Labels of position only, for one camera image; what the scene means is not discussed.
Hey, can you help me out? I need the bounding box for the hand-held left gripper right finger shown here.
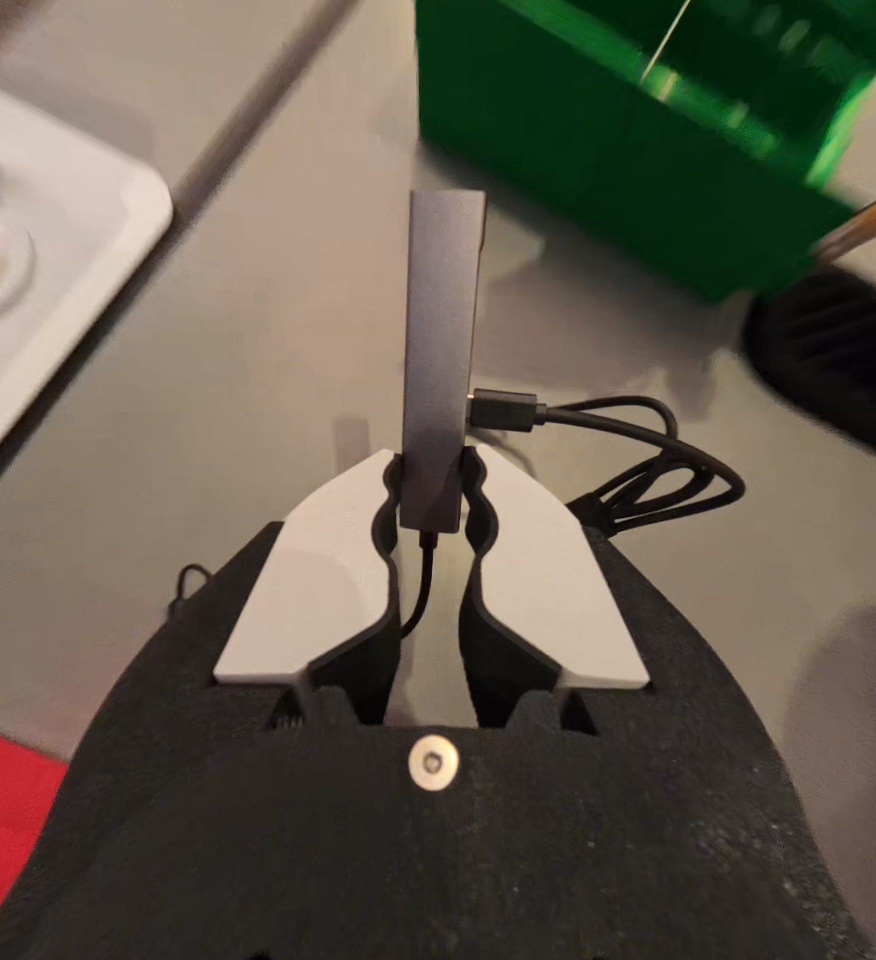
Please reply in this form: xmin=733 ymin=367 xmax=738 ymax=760
xmin=457 ymin=446 xmax=651 ymax=729

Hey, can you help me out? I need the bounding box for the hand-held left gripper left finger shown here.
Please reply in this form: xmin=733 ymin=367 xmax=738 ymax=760
xmin=213 ymin=448 xmax=405 ymax=727

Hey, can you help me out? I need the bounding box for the black usb-c cable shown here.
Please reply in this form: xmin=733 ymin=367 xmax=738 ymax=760
xmin=465 ymin=387 xmax=747 ymax=537

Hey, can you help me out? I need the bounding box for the grey usb hub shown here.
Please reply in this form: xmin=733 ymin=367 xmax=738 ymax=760
xmin=399 ymin=189 xmax=489 ymax=535

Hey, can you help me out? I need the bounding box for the white tablet stand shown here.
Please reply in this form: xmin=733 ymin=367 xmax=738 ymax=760
xmin=0 ymin=45 xmax=175 ymax=474

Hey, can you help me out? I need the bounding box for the green plastic bin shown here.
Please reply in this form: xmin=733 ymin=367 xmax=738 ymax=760
xmin=415 ymin=0 xmax=876 ymax=303

